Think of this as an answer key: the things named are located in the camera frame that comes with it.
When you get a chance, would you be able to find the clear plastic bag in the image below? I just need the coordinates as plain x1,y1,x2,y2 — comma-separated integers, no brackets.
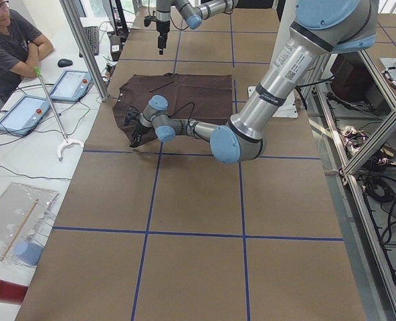
0,183,59,266

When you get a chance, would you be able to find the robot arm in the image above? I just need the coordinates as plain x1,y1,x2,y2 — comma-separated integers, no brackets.
127,0,379,164
151,0,238,55

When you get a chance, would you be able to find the wooden stick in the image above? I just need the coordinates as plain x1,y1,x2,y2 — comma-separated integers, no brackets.
0,199,39,261

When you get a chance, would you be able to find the blue plastic cup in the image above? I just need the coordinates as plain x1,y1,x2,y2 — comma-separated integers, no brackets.
14,241,44,266

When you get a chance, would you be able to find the white camera stand column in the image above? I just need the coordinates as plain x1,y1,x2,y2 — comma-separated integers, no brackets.
247,0,301,118

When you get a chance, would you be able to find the black keyboard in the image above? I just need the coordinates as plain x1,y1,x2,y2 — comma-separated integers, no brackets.
83,26,100,56

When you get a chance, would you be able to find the seated person grey shirt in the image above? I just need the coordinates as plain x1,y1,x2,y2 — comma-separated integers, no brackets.
0,1,54,103

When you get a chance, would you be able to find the red cylinder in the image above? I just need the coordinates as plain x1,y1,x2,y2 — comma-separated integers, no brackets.
0,280,28,305

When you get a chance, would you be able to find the black computer mouse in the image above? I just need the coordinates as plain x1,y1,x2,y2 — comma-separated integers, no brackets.
57,58,73,68

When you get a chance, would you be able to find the aluminium side frame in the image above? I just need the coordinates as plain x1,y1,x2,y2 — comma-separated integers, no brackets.
300,40,396,320

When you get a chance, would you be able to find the reacher grabber tool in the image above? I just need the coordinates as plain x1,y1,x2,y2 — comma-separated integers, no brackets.
33,67,84,162

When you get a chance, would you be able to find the cable bundle under frame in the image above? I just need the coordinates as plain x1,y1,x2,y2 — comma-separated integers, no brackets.
338,123,396,248

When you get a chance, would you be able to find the near teach pendant blue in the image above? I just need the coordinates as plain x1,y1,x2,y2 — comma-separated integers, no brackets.
0,95,50,136

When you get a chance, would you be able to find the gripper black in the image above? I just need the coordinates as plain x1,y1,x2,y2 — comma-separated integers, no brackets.
157,21,170,55
130,122,151,148

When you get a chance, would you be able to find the aluminium frame post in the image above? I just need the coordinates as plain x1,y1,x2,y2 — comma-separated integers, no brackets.
59,0,109,102

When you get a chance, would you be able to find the far teach pendant blue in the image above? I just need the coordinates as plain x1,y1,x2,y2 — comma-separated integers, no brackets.
49,70,92,103

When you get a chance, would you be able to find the teach pendant blue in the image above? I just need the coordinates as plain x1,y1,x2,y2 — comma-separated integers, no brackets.
49,70,92,103
0,95,50,136

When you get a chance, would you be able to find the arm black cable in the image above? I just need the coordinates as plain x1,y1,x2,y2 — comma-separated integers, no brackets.
166,102,199,134

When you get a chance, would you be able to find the brown t-shirt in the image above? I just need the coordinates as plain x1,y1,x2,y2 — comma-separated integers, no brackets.
112,73,233,140

